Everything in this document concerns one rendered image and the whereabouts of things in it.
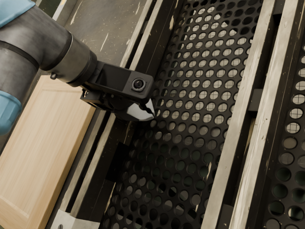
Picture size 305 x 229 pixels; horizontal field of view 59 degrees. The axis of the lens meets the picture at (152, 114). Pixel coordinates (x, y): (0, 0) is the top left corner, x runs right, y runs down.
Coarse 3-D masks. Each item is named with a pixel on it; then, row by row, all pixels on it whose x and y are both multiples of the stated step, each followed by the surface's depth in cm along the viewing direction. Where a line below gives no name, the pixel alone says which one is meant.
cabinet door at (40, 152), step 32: (32, 96) 98; (64, 96) 85; (32, 128) 88; (64, 128) 78; (0, 160) 91; (32, 160) 80; (64, 160) 71; (0, 192) 83; (32, 192) 74; (0, 224) 75; (32, 224) 67
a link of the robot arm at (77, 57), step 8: (72, 40) 41; (80, 40) 44; (72, 48) 41; (80, 48) 42; (88, 48) 44; (64, 56) 40; (72, 56) 41; (80, 56) 42; (88, 56) 43; (64, 64) 41; (72, 64) 42; (80, 64) 42; (48, 72) 42; (56, 72) 42; (64, 72) 42; (72, 72) 42; (80, 72) 43; (64, 80) 44; (72, 80) 45
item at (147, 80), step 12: (96, 72) 46; (108, 72) 46; (120, 72) 45; (132, 72) 45; (96, 84) 45; (108, 84) 45; (120, 84) 44; (132, 84) 44; (144, 84) 44; (120, 96) 46; (132, 96) 43; (144, 96) 43
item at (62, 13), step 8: (72, 0) 115; (64, 8) 112; (72, 8) 115; (56, 16) 111; (64, 16) 112; (64, 24) 113; (32, 88) 105; (24, 104) 103; (0, 136) 98; (0, 144) 98
